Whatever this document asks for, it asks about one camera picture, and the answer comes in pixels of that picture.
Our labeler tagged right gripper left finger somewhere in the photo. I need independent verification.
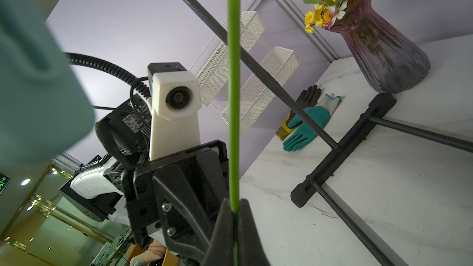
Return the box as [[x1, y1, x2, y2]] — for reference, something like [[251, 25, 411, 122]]
[[202, 198, 234, 266]]

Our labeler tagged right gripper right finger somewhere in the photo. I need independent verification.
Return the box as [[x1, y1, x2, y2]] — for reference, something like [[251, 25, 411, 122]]
[[236, 199, 270, 266]]

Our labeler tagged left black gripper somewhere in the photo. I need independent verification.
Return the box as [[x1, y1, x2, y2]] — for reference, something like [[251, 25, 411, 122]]
[[121, 140, 229, 262]]

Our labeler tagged black clothes rack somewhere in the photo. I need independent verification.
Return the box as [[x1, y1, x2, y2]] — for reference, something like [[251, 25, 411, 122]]
[[153, 0, 473, 266]]

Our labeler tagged purple clip hanger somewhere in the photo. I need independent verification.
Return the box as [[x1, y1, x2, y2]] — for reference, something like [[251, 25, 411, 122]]
[[1, 0, 95, 167]]

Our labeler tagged yellow tulip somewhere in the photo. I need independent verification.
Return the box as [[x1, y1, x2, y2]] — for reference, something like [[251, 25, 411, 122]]
[[227, 0, 241, 215]]

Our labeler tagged white mesh shelf basket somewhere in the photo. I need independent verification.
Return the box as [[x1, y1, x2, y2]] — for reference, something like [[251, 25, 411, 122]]
[[192, 11, 300, 134]]

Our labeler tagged green rubber work glove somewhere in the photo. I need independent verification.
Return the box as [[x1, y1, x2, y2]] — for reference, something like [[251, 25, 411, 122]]
[[283, 93, 343, 152]]

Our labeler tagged black and yellow glove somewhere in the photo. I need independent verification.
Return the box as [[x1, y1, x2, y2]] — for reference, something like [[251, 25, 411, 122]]
[[275, 84, 323, 141]]

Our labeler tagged purple ribbed glass vase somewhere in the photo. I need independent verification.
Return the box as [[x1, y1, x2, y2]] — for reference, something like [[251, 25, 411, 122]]
[[330, 0, 431, 94]]

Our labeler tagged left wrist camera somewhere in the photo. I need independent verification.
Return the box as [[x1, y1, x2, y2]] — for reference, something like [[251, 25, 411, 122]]
[[148, 62, 202, 160]]

